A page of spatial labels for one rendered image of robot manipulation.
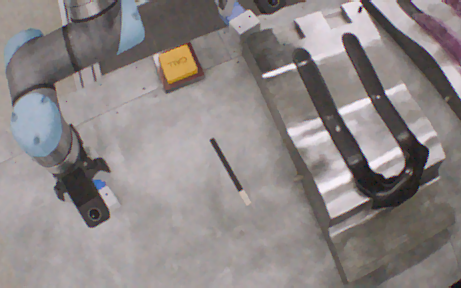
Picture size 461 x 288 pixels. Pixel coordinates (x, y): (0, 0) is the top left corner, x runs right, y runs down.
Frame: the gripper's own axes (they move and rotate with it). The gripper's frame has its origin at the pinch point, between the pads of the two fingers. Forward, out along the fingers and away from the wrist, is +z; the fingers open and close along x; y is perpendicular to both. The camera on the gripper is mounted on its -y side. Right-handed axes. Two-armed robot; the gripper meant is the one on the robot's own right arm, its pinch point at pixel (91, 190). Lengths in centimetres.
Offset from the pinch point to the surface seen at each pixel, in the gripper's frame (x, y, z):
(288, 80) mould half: -40.1, 0.1, 4.1
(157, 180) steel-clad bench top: -11.5, -1.2, 12.9
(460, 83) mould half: -74, -18, 5
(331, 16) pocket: -57, 8, 6
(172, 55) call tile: -25.7, 17.4, 8.9
